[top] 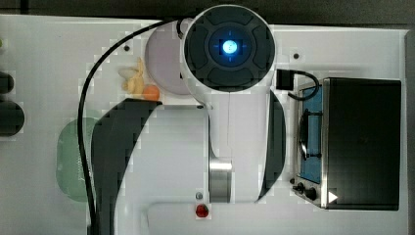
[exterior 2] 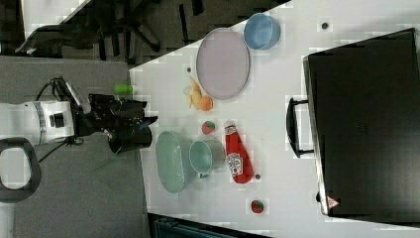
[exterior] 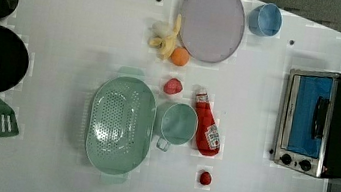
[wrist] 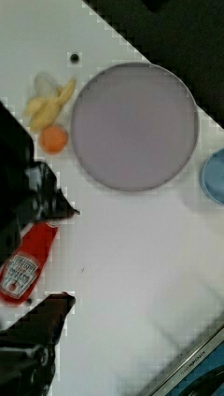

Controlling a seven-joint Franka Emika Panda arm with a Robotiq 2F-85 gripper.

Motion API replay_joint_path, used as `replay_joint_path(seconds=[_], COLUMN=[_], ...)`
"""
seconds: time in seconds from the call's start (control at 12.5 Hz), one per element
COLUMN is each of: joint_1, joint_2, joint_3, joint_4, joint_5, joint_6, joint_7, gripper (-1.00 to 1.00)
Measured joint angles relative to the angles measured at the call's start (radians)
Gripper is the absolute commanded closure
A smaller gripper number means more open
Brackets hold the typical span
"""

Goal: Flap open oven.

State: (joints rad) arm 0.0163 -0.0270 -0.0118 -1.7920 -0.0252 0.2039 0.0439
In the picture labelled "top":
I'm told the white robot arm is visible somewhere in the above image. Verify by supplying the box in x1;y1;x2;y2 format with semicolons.
92;5;280;235

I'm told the orange fruit toy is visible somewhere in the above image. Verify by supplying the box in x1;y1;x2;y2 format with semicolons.
143;85;160;101

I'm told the peeled banana toy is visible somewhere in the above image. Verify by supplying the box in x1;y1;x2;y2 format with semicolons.
118;58;145;97

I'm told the lilac round plate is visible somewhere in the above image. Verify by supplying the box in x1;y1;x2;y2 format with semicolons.
145;21;190;95

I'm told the strawberry toy near edge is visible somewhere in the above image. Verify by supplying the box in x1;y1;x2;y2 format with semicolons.
195;204;209;218

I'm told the green perforated colander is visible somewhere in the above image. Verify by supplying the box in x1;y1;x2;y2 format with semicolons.
56;110;100;203

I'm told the black frying pan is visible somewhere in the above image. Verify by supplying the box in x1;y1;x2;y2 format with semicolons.
0;101;24;137

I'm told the small black pot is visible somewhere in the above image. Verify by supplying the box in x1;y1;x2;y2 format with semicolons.
0;71;15;94

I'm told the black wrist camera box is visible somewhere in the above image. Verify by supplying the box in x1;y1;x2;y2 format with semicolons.
276;70;294;90

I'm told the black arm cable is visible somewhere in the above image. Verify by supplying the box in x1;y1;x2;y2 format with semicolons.
77;19;184;235

